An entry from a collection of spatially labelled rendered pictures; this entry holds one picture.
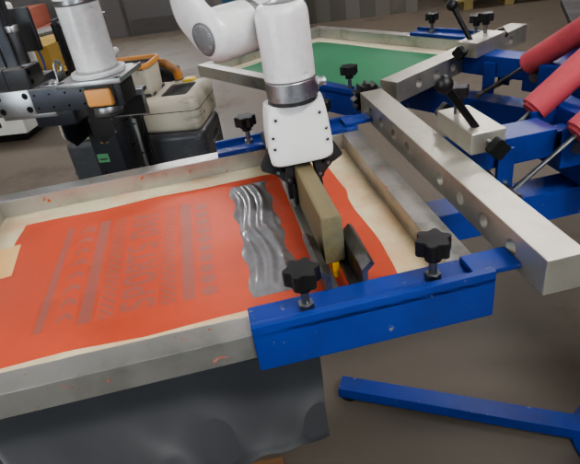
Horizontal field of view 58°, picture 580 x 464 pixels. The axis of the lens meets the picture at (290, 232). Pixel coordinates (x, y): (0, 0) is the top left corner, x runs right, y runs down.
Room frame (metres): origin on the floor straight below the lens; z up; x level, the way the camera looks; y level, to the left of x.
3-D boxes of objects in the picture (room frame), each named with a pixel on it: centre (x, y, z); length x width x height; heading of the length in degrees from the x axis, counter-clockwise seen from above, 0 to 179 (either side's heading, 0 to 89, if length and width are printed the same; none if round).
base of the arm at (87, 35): (1.29, 0.38, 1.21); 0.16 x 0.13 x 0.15; 169
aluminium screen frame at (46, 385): (0.74, 0.18, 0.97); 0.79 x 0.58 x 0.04; 96
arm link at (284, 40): (0.80, -0.02, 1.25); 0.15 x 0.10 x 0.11; 39
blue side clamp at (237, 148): (1.04, -0.02, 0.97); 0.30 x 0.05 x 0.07; 96
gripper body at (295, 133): (0.76, -0.04, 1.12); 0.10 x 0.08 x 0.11; 96
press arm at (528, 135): (0.80, -0.38, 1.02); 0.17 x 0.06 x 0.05; 96
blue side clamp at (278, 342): (0.49, -0.09, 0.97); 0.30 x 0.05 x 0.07; 96
